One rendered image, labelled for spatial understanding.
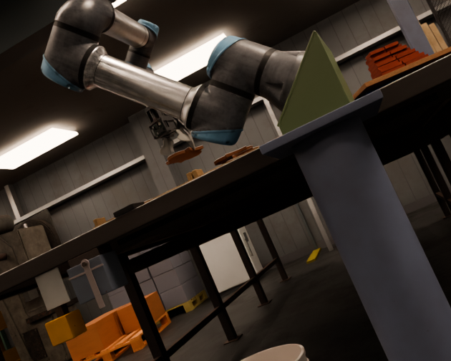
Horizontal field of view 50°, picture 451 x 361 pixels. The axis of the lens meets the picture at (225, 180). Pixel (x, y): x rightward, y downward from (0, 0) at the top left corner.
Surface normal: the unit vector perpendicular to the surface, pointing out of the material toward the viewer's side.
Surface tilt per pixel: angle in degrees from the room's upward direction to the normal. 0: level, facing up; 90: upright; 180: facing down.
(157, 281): 90
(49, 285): 90
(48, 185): 90
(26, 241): 91
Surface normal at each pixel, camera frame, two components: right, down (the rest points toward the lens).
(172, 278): -0.25, 0.00
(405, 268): 0.10, -0.15
